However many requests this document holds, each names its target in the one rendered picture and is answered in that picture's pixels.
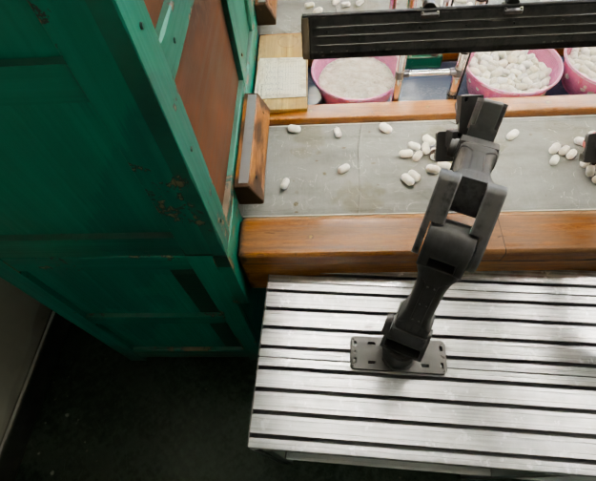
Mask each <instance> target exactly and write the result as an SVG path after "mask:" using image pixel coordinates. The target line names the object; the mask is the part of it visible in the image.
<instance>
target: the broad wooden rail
mask: <svg viewBox="0 0 596 481"><path fill-rule="evenodd" d="M423 217H424V214H411V215H366V216H321V217H276V218H245V219H244V220H243V221H242V222H241V223H240V230H239V240H238V249H237V256H238V258H239V261H240V263H241V266H242V268H243V271H244V273H245V276H246V278H247V281H248V284H249V285H250V287H251V288H266V287H267V280H268V274H270V275H291V276H338V275H331V274H320V273H380V272H418V267H417V264H416V262H417V259H418V256H419V254H420V251H421V248H420V251H419V253H418V254H416V253H413V252H411V250H412V247H413V245H414V242H415V239H416V236H417V235H418V232H419V229H420V227H421V222H422V219H423ZM447 219H450V220H454V221H457V222H461V223H464V224H467V225H470V226H473V223H474V221H475V218H472V217H469V216H467V215H464V214H461V213H456V214H448V215H447ZM430 223H431V221H430V222H429V225H430ZM429 225H428V227H427V230H426V233H427V231H428V228H429ZM426 233H425V236H426ZM425 236H424V238H423V241H424V239H425ZM423 241H422V243H423ZM421 247H422V244H421ZM519 270H585V271H596V210H590V211H545V212H501V213H500V215H499V217H498V219H497V222H496V224H495V227H494V230H493V232H492V235H491V237H490V240H489V242H488V245H487V246H486V249H485V251H484V254H483V258H482V260H481V262H480V264H479V266H478V268H477V270H476V271H519Z"/></svg>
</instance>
